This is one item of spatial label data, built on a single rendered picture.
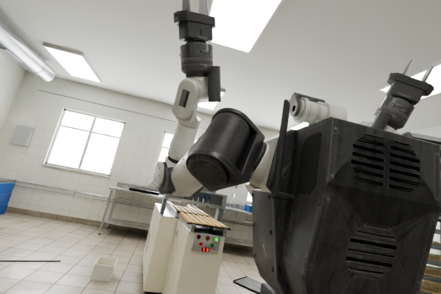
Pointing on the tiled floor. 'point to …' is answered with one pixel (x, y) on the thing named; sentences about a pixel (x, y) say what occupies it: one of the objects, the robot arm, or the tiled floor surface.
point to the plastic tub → (104, 269)
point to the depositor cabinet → (158, 250)
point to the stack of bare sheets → (249, 284)
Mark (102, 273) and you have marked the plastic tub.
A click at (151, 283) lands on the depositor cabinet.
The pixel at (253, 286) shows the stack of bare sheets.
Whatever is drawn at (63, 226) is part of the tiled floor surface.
